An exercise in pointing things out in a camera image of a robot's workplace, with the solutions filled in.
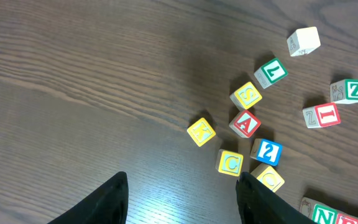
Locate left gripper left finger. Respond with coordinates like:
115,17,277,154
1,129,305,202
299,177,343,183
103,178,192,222
49,171,129,224

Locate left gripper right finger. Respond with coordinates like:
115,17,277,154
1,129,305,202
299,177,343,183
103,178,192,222
236,172,314,224

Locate green N block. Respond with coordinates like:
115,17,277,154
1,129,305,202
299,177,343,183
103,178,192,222
300,197,338,224

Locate red E block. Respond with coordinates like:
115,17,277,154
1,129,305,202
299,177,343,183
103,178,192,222
336,213,358,224

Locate red I block sideways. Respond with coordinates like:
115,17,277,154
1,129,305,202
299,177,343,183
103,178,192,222
302,103,341,129

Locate yellow O block left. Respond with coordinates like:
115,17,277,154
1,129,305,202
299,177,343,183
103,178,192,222
250,164,285,192

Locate yellow C block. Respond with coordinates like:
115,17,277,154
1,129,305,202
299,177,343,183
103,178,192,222
215,149,244,177

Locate blue 2 block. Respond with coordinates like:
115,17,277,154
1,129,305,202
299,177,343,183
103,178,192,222
250,138,283,166

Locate red A block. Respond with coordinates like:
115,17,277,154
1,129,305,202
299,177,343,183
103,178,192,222
229,110,262,138

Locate yellow K block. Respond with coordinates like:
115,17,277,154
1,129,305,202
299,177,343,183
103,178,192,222
187,118,216,147

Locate yellow S block left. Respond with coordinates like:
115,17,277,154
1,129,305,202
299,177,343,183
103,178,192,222
230,82,262,110

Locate green 7 block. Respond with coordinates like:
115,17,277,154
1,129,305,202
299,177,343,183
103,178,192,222
254,58,288,89

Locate green Z block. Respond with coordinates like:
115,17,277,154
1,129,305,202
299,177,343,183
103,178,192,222
330,79,358,105

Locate yellow W block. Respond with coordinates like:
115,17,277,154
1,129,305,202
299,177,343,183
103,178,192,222
287,27,321,57

